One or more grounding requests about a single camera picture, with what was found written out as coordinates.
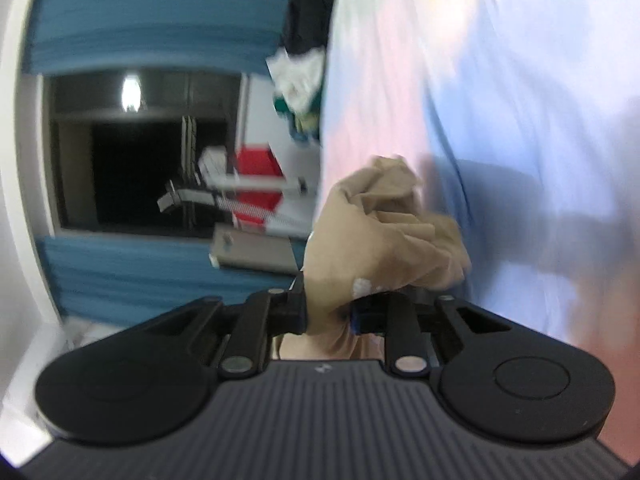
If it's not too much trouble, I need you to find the tan t-shirt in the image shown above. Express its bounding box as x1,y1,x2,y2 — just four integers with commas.
272,157,471,361

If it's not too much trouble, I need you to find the pile of mixed clothes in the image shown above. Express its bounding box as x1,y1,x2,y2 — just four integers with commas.
266,0,334,144

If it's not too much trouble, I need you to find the folded ironing board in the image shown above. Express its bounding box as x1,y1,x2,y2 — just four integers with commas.
209,224,298,275

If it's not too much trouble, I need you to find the red hanging garment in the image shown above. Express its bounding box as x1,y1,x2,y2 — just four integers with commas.
232,144,284,232

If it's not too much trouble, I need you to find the left blue curtain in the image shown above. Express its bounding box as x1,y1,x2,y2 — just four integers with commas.
36,235,293,326

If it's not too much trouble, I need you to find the blue curtain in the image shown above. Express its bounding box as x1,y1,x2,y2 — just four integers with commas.
23,0,288,75
36,235,293,326

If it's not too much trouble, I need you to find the pastel tie-dye bed sheet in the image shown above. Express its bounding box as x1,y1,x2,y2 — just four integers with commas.
321,0,639,463

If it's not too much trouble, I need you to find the right blue curtain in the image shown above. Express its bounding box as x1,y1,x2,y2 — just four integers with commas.
23,0,288,75

